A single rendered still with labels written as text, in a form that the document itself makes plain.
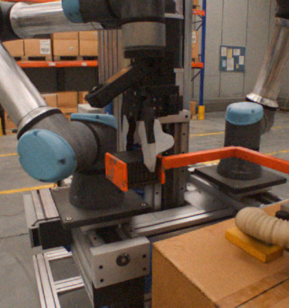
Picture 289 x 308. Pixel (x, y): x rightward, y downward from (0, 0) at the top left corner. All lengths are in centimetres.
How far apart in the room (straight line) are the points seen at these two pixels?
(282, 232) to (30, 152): 48
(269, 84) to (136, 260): 71
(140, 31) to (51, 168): 31
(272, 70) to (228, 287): 78
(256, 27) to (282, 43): 1102
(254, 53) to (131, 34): 1154
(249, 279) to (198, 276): 8
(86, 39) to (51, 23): 680
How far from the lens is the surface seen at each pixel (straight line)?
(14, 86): 71
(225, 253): 56
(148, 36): 52
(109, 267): 71
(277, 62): 109
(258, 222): 50
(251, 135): 98
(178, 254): 55
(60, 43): 747
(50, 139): 61
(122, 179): 52
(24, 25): 87
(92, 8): 58
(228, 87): 1125
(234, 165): 99
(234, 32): 1142
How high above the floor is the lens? 137
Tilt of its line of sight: 15 degrees down
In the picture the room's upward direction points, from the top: straight up
